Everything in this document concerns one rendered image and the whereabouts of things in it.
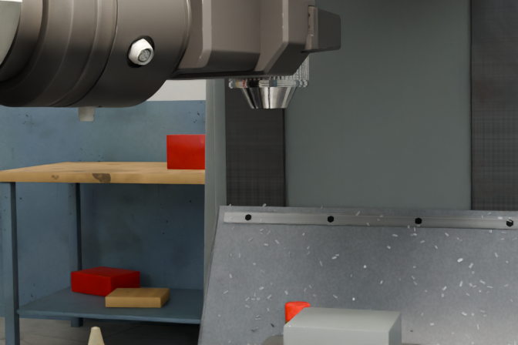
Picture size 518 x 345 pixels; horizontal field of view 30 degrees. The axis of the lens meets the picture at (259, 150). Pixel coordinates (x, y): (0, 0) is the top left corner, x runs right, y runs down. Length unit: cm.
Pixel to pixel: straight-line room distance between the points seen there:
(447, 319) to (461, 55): 24
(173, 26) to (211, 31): 3
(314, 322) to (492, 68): 42
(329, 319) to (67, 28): 25
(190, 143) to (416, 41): 356
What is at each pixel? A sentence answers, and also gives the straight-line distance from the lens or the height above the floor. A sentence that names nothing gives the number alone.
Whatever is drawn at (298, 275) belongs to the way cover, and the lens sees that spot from 93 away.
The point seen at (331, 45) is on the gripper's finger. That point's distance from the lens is 56.
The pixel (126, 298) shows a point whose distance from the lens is 462.
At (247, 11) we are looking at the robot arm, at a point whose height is 124.
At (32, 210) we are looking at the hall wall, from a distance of 549.
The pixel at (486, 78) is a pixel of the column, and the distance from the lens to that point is 91.
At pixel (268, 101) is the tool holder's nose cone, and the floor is 119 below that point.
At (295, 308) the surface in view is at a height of 106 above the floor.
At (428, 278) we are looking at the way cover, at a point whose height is 103.
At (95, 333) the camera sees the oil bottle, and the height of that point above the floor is 104.
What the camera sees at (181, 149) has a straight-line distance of 447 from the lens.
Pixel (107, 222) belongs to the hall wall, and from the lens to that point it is 529.
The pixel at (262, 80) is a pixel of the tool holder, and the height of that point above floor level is 121.
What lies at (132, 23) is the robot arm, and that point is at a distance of 44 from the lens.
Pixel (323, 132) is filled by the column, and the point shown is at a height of 116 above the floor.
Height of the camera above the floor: 119
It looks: 3 degrees down
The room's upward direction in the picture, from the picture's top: 1 degrees counter-clockwise
